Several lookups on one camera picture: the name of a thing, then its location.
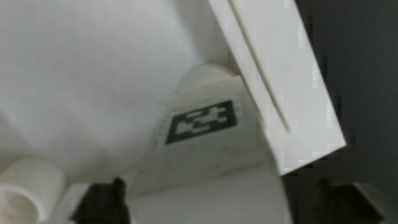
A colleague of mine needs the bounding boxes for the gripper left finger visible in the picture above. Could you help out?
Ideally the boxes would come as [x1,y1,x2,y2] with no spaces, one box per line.
[68,177,132,224]

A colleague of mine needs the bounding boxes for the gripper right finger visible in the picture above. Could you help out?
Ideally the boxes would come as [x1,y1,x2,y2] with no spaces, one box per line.
[317,179,398,224]

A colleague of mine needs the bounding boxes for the white leg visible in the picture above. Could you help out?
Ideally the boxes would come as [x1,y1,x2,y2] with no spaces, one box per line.
[132,63,274,195]

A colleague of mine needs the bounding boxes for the white square table top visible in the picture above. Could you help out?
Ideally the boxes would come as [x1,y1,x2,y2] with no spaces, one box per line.
[0,0,299,224]

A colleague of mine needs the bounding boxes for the white U-shaped obstacle fence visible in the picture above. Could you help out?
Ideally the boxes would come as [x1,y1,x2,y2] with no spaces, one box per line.
[208,0,347,174]

